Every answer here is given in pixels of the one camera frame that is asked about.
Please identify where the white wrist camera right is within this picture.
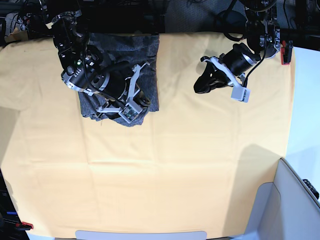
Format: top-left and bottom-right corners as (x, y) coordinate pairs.
(118, 104), (143, 124)

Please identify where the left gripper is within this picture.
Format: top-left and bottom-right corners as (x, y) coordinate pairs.
(193, 43), (261, 94)

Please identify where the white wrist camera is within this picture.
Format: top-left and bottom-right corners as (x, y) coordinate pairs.
(118, 104), (143, 124)
(231, 86), (251, 103)

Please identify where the grey long-sleeve T-shirt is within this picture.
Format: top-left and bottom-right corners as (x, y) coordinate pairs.
(78, 33), (160, 127)

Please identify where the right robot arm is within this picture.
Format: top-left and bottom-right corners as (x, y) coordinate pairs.
(50, 10), (151, 124)

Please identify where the red clamp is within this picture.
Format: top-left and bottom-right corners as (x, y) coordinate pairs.
(280, 40), (294, 66)
(15, 222), (34, 231)

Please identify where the yellow table cloth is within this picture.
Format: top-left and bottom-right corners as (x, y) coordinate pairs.
(0, 33), (296, 238)

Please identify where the red clamp right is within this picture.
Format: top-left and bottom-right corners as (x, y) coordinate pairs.
(280, 40), (294, 66)

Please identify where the red clamp left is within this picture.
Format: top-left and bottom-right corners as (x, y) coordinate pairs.
(15, 222), (34, 231)

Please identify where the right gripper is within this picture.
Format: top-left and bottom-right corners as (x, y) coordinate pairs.
(96, 61), (151, 118)

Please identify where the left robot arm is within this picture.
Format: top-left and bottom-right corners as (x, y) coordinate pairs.
(193, 0), (281, 102)

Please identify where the black remote on bin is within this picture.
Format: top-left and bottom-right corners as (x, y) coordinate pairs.
(302, 179), (320, 200)

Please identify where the white storage bin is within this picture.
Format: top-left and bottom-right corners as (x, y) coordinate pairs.
(243, 158), (320, 240)

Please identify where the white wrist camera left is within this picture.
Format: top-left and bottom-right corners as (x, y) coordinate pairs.
(231, 86), (251, 103)

